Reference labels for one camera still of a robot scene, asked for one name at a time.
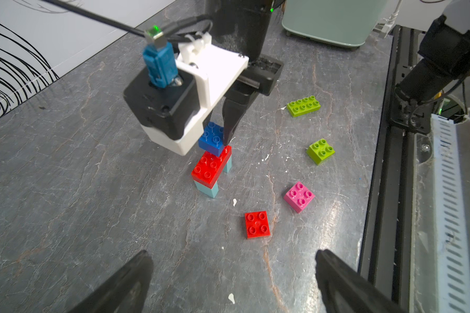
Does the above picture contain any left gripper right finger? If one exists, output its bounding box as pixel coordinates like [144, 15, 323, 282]
[315, 250, 403, 313]

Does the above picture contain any grey slotted cable duct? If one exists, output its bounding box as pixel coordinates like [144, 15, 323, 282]
[432, 114, 470, 312]

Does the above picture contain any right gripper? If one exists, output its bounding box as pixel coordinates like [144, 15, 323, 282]
[202, 54, 284, 145]

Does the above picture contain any long green lego brick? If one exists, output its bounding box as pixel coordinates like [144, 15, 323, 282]
[287, 96, 321, 117]

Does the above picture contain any teal lego brick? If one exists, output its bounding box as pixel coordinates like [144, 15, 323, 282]
[194, 181, 219, 198]
[223, 156, 232, 173]

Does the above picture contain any blue square lego brick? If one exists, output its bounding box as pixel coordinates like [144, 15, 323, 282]
[198, 122, 225, 157]

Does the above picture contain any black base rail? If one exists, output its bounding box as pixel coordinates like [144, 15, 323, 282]
[358, 26, 419, 311]

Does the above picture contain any small red lego brick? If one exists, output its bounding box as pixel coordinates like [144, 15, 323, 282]
[245, 211, 271, 239]

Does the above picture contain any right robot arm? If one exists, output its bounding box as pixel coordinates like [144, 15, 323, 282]
[206, 0, 283, 146]

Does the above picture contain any red long lego brick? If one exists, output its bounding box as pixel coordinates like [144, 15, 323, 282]
[191, 146, 232, 189]

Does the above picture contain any small green lego brick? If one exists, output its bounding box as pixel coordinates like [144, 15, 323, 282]
[306, 138, 335, 165]

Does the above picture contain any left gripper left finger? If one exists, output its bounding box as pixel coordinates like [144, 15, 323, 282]
[70, 250, 154, 312]

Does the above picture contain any mint green toaster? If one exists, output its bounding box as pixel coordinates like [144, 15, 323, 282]
[282, 0, 387, 49]

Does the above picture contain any pink square lego brick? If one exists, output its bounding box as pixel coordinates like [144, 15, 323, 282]
[283, 181, 315, 213]

